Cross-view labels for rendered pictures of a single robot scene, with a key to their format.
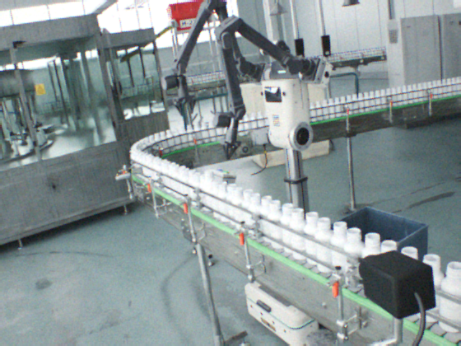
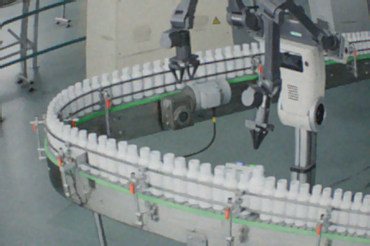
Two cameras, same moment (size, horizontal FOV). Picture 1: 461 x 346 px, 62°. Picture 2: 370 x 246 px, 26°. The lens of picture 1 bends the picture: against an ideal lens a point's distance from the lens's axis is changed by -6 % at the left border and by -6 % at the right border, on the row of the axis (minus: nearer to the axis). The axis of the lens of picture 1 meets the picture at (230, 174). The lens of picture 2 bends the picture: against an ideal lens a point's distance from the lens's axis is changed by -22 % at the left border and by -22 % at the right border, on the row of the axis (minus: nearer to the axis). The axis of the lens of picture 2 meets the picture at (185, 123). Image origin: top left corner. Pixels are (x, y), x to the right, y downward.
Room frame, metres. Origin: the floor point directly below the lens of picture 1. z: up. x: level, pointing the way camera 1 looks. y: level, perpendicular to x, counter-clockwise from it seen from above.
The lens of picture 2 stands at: (-1.12, 1.31, 2.41)
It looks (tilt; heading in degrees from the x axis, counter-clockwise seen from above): 19 degrees down; 341
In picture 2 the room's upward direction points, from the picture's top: 4 degrees counter-clockwise
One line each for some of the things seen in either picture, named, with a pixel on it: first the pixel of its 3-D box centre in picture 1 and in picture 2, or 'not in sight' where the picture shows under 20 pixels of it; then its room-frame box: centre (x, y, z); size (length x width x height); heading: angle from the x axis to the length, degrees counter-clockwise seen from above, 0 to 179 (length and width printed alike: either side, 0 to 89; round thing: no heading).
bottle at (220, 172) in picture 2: (195, 187); (220, 188); (1.86, 0.18, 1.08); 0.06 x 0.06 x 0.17
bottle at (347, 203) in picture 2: (277, 224); (345, 212); (1.29, -0.13, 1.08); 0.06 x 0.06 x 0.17
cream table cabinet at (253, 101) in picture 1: (285, 119); (156, 39); (6.06, -0.95, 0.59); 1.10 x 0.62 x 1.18; 101
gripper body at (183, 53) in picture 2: (183, 92); (183, 52); (2.16, 0.18, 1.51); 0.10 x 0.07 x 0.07; 119
